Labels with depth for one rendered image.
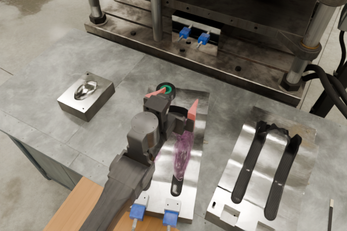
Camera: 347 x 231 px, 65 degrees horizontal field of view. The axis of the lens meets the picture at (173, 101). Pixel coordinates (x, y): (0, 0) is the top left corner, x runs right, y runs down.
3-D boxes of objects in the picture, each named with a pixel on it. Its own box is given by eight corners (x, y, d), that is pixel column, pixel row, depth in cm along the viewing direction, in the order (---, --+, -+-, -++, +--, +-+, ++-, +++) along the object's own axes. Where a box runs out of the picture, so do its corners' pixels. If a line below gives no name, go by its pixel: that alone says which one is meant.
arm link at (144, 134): (132, 104, 59) (99, 148, 52) (168, 119, 57) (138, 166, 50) (137, 134, 68) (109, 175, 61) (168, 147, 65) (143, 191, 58)
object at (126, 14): (297, 106, 132) (302, 97, 126) (85, 31, 171) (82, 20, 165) (324, 18, 179) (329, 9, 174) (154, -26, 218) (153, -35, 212)
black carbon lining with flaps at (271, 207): (273, 226, 84) (283, 216, 76) (224, 201, 89) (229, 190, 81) (297, 139, 103) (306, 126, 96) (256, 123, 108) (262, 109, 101)
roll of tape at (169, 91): (172, 104, 109) (172, 98, 107) (153, 100, 111) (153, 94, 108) (177, 89, 114) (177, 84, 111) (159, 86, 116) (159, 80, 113)
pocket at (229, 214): (233, 229, 85) (235, 225, 82) (218, 220, 86) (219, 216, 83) (238, 215, 87) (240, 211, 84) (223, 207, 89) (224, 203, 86)
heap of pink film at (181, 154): (187, 182, 94) (188, 172, 88) (137, 173, 96) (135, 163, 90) (197, 121, 110) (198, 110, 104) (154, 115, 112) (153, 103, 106)
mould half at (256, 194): (281, 260, 84) (296, 251, 74) (204, 218, 92) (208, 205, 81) (311, 137, 112) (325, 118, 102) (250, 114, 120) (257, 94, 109)
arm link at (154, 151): (144, 120, 63) (128, 143, 59) (166, 129, 62) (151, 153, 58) (146, 136, 69) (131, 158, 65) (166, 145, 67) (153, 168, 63)
